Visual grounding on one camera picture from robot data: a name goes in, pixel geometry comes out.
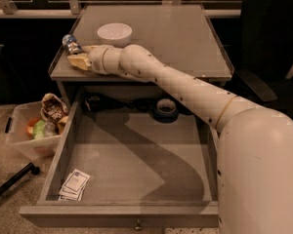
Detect clear plastic bin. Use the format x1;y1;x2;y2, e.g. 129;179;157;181
6;101;61;160

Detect black cable bundle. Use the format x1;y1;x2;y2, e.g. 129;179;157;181
83;93;154;113

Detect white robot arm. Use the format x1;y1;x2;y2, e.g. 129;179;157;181
67;45;293;234

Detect open grey top drawer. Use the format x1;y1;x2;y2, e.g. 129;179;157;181
20;91;218;229

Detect grey cabinet with drawer unit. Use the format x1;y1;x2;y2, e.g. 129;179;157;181
51;5;234;115

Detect redbull can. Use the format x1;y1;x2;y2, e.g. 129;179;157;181
63;34;83;55

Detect stack of white cards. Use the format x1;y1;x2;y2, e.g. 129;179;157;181
59;170;90;201

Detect white bowl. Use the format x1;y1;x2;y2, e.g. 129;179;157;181
97;22;133;48

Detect crumpled snack bag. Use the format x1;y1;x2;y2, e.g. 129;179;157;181
40;93;68;124

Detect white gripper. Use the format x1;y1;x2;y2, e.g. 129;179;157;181
67;45;112;75

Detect black office chair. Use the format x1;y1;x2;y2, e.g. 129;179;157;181
225;0;293;120

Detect black chair leg with caster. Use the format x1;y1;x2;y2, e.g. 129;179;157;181
0;163;40;196

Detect metal drawer knob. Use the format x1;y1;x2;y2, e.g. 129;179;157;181
134;218;144;231

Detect green and orange items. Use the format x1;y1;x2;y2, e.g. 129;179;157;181
25;118;57;139

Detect blue tape roll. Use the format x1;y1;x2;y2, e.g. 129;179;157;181
152;98;179;123

